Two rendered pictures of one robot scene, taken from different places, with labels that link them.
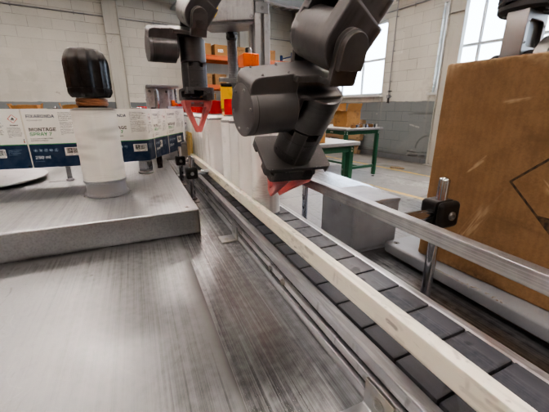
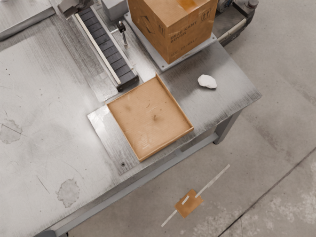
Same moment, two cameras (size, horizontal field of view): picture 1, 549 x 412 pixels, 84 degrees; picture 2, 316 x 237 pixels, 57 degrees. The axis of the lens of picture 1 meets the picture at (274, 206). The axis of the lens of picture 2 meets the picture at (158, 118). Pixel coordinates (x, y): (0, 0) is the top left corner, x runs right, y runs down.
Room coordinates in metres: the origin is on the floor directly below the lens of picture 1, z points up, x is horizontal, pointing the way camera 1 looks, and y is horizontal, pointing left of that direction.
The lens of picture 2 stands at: (-0.48, -0.29, 1.99)
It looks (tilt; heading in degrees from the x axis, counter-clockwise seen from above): 71 degrees down; 1
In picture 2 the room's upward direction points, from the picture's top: 9 degrees counter-clockwise
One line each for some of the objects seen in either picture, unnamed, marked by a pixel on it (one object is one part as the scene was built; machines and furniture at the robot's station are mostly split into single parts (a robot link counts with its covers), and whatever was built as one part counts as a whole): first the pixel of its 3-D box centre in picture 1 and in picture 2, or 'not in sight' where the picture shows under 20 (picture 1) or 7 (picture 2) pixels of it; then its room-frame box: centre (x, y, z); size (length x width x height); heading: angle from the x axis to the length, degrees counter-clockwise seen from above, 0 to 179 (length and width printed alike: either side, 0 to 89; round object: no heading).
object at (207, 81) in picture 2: not in sight; (207, 82); (0.06, -0.52, 0.85); 0.08 x 0.07 x 0.04; 31
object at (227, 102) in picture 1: (233, 145); not in sight; (0.71, 0.10, 0.98); 0.05 x 0.05 x 0.20
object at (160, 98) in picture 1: (167, 123); not in sight; (1.20, 0.41, 1.01); 0.14 x 0.13 x 0.26; 24
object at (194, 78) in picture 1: (194, 80); not in sight; (0.77, 0.19, 1.13); 0.10 x 0.07 x 0.07; 24
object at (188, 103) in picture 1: (196, 112); not in sight; (0.78, 0.19, 1.06); 0.07 x 0.07 x 0.09; 24
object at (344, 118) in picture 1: (345, 114); not in sight; (5.13, -1.14, 0.97); 0.43 x 0.42 x 0.37; 118
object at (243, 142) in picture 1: (251, 151); not in sight; (0.61, 0.05, 0.98); 0.05 x 0.05 x 0.20
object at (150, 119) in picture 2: not in sight; (148, 115); (-0.06, -0.25, 0.85); 0.30 x 0.26 x 0.04; 24
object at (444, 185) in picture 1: (420, 250); (119, 35); (0.31, -0.16, 0.91); 0.07 x 0.03 x 0.16; 114
